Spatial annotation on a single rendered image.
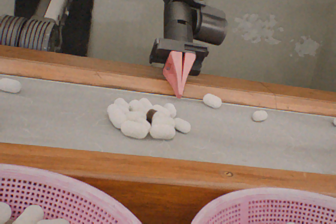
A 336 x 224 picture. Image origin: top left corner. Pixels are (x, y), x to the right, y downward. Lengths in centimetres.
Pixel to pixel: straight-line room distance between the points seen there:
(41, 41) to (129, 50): 180
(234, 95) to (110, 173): 44
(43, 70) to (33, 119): 19
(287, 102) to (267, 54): 217
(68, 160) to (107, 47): 229
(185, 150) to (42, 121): 20
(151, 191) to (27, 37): 61
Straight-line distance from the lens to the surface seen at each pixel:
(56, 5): 107
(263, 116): 73
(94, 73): 76
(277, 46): 304
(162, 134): 56
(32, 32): 97
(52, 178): 40
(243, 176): 47
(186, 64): 74
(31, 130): 55
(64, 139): 54
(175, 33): 78
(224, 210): 41
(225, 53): 289
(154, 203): 43
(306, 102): 88
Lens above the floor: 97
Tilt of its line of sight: 17 degrees down
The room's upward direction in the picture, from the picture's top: 11 degrees clockwise
